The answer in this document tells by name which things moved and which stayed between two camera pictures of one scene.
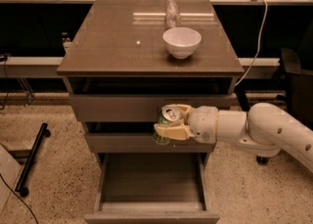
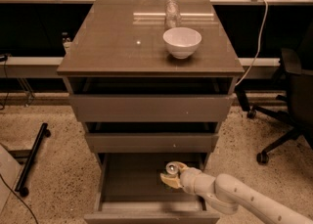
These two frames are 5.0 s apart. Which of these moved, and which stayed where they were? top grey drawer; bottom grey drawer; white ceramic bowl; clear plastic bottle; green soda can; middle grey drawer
Moved: green soda can
Stayed: clear plastic bottle; white ceramic bowl; bottom grey drawer; top grey drawer; middle grey drawer
